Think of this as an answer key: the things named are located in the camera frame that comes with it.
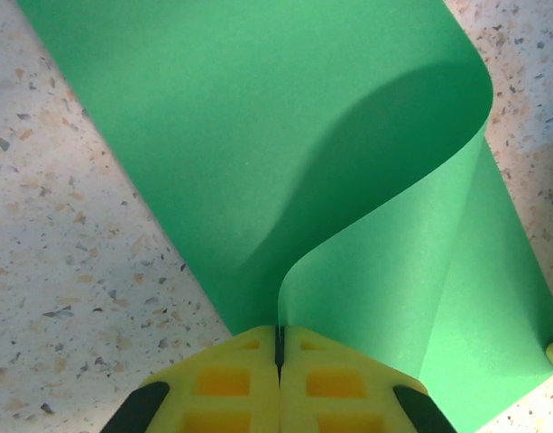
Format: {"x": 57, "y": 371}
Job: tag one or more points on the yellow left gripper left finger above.
{"x": 222, "y": 392}

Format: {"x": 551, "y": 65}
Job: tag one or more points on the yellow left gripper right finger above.
{"x": 339, "y": 392}

